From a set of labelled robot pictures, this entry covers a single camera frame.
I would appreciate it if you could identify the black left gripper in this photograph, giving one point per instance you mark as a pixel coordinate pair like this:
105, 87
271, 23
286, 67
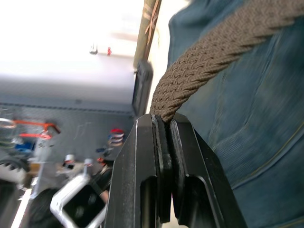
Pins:
103, 177

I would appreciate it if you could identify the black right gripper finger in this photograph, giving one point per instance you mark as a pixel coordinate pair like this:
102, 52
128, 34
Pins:
202, 190

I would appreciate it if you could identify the brown braided belt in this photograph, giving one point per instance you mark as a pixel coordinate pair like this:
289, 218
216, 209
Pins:
213, 54

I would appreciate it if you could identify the blue denim shorts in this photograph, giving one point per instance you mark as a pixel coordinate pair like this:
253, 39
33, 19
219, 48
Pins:
261, 130

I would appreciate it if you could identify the red and white stacked spools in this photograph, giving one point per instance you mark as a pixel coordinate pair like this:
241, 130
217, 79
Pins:
116, 137

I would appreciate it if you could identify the black rectangular block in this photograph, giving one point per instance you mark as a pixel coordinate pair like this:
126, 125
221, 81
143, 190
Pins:
142, 88

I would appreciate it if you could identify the orange metal tool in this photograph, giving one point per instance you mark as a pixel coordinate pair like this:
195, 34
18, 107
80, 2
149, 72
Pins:
35, 129

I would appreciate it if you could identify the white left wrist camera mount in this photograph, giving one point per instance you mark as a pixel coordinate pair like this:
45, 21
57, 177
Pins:
79, 205

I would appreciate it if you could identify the tan wooden post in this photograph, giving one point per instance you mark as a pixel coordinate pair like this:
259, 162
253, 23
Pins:
147, 28

